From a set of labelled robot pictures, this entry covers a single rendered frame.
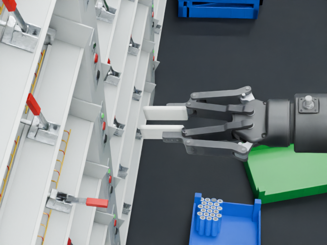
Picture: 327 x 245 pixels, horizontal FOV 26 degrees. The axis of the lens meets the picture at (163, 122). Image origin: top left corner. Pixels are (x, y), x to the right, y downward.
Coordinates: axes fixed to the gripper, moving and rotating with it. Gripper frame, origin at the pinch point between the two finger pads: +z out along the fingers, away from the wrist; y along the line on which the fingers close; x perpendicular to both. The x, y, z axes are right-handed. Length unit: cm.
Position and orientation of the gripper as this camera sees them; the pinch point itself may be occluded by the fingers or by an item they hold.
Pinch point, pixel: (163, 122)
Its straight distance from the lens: 114.0
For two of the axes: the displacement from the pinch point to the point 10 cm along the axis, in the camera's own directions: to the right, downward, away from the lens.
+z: -9.8, 0.0, 2.0
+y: -1.2, 8.0, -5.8
